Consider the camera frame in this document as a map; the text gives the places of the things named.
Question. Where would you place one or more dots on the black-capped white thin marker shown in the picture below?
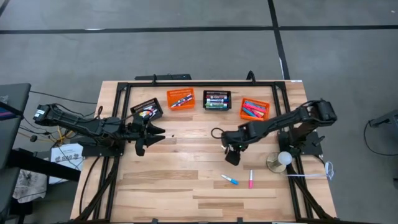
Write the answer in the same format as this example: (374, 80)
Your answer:
(182, 100)

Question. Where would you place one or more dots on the light green Expo marker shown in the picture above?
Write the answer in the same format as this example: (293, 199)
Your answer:
(216, 107)

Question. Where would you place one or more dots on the green thin marker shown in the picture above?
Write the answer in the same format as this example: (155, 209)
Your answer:
(183, 102)

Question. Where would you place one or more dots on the grey side table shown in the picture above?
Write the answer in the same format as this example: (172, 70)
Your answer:
(12, 130)

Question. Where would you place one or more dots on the black clamp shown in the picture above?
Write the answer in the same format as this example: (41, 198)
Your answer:
(251, 74)

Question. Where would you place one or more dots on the red thin dry-erase marker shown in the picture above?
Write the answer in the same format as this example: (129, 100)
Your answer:
(178, 103)

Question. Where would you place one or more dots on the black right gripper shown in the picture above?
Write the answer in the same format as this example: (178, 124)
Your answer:
(237, 138)

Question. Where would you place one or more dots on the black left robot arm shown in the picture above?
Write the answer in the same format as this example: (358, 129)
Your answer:
(77, 123)

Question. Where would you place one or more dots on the brass lamp with white bulb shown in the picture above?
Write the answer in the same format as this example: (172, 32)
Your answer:
(284, 158)

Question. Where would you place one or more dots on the yellow-capped white thin marker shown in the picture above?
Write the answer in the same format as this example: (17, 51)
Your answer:
(143, 114)
(146, 112)

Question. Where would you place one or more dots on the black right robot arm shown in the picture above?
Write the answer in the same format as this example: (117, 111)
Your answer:
(280, 119)

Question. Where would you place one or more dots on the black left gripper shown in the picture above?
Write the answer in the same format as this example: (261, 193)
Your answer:
(138, 132)

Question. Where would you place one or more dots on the orange slotted plastic basket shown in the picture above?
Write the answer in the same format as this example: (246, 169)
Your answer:
(267, 104)
(174, 93)

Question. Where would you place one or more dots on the pink highlighter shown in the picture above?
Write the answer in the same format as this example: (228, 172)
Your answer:
(257, 114)
(256, 108)

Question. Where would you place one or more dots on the patterned cloth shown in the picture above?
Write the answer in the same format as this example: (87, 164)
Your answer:
(29, 186)

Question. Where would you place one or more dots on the white paper sheet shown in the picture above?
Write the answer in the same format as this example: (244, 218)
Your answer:
(66, 155)

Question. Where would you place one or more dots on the black bar device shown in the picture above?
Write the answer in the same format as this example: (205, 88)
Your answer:
(168, 76)

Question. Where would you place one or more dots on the blue-capped white thin marker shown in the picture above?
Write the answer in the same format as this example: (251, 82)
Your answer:
(230, 179)

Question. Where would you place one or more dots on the red Expo marker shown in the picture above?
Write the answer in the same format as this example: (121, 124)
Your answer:
(214, 97)

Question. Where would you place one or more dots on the purple-capped white thin marker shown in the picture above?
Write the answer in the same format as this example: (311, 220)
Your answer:
(153, 109)
(186, 98)

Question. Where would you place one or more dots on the black slotted plastic basket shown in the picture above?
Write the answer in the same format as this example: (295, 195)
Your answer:
(136, 107)
(217, 92)

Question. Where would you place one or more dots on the blue Sharpie highlighter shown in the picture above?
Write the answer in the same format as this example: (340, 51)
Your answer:
(258, 103)
(248, 112)

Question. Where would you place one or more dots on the pink wide marker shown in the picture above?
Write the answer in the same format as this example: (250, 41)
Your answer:
(217, 96)

